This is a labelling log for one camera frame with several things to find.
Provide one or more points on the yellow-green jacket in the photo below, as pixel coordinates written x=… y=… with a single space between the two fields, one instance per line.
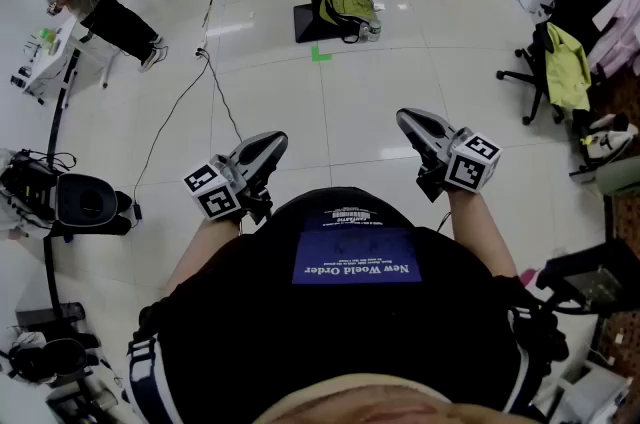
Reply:
x=567 y=67

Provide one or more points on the small white box device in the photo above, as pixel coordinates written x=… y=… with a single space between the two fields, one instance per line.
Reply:
x=546 y=13

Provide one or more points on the white power strip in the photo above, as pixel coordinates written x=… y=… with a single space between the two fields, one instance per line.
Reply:
x=201 y=49

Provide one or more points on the clear water bottle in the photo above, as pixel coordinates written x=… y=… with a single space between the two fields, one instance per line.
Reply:
x=365 y=33
x=375 y=28

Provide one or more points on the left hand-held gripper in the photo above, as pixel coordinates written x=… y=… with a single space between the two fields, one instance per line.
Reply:
x=250 y=157

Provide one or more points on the pink white cloth pile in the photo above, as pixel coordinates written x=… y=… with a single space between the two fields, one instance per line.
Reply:
x=620 y=27

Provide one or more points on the person's left forearm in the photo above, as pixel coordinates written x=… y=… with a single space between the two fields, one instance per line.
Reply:
x=200 y=252

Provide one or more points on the black metal frame stand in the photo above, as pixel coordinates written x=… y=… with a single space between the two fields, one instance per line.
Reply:
x=590 y=282

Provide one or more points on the black belt pack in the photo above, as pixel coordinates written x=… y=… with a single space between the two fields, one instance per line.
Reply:
x=535 y=317

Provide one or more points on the black office chair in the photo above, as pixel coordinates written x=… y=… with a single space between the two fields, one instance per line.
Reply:
x=575 y=2

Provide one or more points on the white desk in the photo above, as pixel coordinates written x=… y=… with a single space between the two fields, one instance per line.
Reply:
x=55 y=57

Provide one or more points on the person's black printed t-shirt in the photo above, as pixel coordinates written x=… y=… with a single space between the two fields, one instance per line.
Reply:
x=300 y=337

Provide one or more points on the person's right forearm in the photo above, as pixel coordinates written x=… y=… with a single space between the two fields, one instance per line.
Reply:
x=480 y=232

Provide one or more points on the green backpack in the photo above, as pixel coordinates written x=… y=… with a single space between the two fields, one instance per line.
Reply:
x=345 y=12

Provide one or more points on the person's chin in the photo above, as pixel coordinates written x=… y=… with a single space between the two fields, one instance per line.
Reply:
x=375 y=407

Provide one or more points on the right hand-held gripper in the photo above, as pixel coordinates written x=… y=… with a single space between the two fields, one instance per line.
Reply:
x=435 y=137

